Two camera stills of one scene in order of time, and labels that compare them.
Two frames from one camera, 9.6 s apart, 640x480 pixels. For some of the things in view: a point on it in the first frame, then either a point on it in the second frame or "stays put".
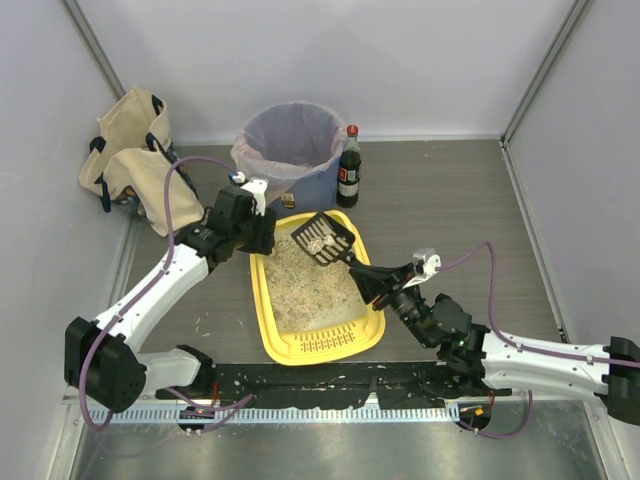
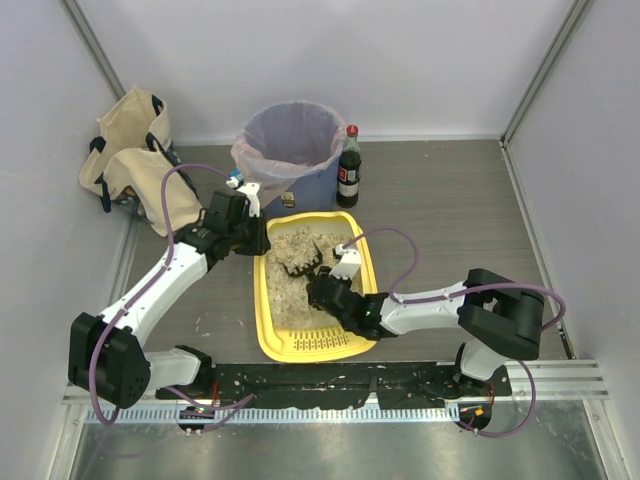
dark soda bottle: x=349 y=170 stays put
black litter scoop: x=325 y=240 -> x=312 y=268
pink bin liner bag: x=284 y=142 stays put
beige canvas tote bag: x=130 y=162 stays put
